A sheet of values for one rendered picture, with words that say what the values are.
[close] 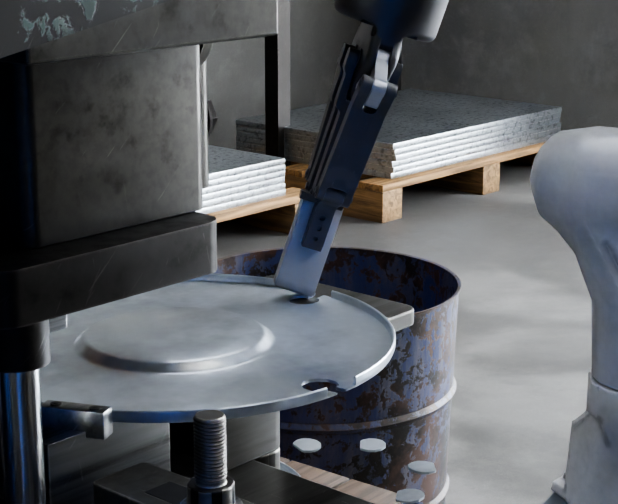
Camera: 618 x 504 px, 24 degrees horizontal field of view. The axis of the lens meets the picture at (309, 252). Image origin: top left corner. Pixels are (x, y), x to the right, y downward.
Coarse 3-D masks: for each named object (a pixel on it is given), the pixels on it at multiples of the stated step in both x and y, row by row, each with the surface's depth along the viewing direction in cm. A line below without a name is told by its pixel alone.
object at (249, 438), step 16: (320, 288) 109; (336, 288) 109; (384, 304) 105; (400, 304) 105; (400, 320) 102; (256, 416) 96; (272, 416) 97; (176, 432) 93; (192, 432) 92; (240, 432) 95; (256, 432) 96; (272, 432) 97; (176, 448) 94; (192, 448) 93; (240, 448) 95; (256, 448) 96; (272, 448) 97; (240, 464) 95; (272, 464) 98
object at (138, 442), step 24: (48, 432) 81; (72, 432) 81; (120, 432) 83; (144, 432) 84; (168, 432) 86; (0, 456) 82; (48, 456) 79; (72, 456) 80; (96, 456) 82; (120, 456) 83; (144, 456) 85; (168, 456) 86; (0, 480) 83; (48, 480) 80; (72, 480) 81
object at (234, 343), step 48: (192, 288) 108; (240, 288) 108; (96, 336) 95; (144, 336) 95; (192, 336) 95; (240, 336) 95; (288, 336) 97; (336, 336) 97; (384, 336) 97; (48, 384) 88; (96, 384) 88; (144, 384) 88; (192, 384) 88; (240, 384) 88; (288, 384) 88; (336, 384) 88
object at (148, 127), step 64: (0, 64) 74; (64, 64) 75; (128, 64) 79; (192, 64) 82; (0, 128) 76; (64, 128) 76; (128, 128) 80; (192, 128) 83; (0, 192) 77; (64, 192) 77; (128, 192) 80; (192, 192) 84
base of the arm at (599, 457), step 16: (592, 384) 144; (592, 400) 145; (608, 400) 142; (592, 416) 146; (608, 416) 143; (576, 432) 149; (592, 432) 146; (608, 432) 143; (576, 448) 149; (592, 448) 146; (608, 448) 143; (576, 464) 149; (592, 464) 145; (608, 464) 144; (560, 480) 153; (576, 480) 149; (592, 480) 146; (608, 480) 144; (560, 496) 152; (576, 496) 148; (592, 496) 145; (608, 496) 144
